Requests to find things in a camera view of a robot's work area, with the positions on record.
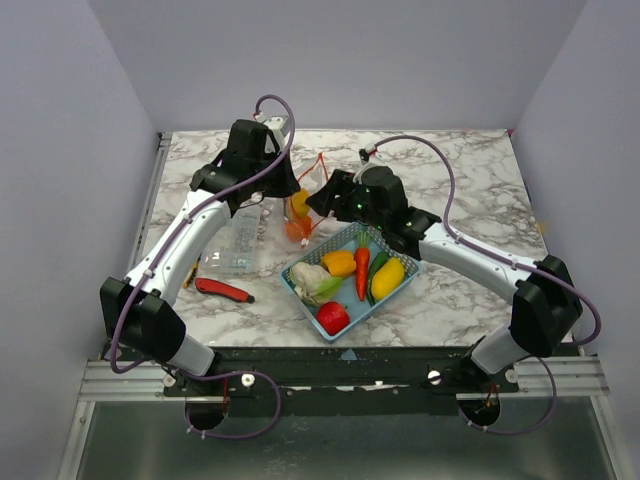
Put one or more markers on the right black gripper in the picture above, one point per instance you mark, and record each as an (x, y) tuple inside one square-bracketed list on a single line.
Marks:
[(335, 193)]

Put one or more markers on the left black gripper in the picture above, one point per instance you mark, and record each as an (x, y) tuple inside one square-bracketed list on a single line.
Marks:
[(288, 185)]

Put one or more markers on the yellow lemon toy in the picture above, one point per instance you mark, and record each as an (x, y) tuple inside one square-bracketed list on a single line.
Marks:
[(297, 204)]

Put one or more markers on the clear zip bag orange zipper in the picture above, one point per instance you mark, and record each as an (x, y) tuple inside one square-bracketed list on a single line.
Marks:
[(311, 175)]

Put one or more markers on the orange pumpkin toy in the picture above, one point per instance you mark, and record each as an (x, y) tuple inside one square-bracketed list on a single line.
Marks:
[(298, 230)]

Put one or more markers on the orange bell pepper toy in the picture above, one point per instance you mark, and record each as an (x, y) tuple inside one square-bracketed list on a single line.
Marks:
[(339, 263)]

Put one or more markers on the red apple toy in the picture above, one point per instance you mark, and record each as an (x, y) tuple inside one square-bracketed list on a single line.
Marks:
[(333, 317)]

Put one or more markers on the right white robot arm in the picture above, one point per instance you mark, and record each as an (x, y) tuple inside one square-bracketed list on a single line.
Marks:
[(544, 306)]

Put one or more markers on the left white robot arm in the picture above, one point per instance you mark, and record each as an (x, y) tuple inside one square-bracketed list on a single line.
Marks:
[(138, 309)]

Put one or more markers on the orange carrot toy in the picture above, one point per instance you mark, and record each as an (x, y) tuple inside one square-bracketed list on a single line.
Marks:
[(362, 259)]

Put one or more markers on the white cauliflower toy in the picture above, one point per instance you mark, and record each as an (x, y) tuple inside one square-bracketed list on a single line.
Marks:
[(313, 285)]

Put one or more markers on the clear plastic screw box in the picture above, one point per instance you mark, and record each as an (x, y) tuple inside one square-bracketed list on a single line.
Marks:
[(232, 249)]

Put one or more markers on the yellow mango toy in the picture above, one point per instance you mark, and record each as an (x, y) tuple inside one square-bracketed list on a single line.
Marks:
[(387, 279)]

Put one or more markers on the red utility knife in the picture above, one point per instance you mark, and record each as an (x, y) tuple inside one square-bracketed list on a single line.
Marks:
[(216, 288)]

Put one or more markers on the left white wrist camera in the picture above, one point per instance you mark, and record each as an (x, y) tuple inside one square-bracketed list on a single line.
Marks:
[(279, 125)]

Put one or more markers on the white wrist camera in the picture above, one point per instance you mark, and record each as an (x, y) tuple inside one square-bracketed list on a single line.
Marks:
[(369, 159), (279, 125)]

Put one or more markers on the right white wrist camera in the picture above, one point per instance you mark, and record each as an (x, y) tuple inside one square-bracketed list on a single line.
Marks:
[(369, 159)]

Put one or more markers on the yellow handled tool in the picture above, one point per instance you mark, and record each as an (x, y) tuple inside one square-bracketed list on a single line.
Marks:
[(192, 274)]

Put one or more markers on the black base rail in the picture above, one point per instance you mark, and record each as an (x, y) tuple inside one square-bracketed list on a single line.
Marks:
[(315, 381)]

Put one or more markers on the aluminium frame rail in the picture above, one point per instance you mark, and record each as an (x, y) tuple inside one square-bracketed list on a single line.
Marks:
[(144, 383)]

